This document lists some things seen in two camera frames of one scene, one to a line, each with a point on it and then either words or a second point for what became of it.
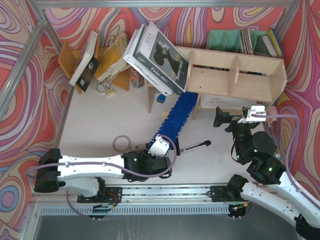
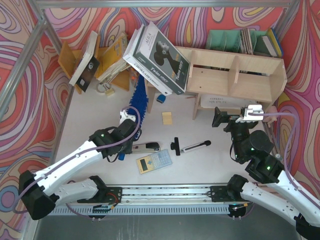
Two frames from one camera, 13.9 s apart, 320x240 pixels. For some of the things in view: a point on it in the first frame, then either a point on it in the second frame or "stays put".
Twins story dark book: [161, 56] stays put
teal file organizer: [229, 41] stays put
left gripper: [176, 146] → [135, 130]
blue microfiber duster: [176, 118] → [139, 100]
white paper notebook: [225, 102] stays put
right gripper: [233, 124] stays put
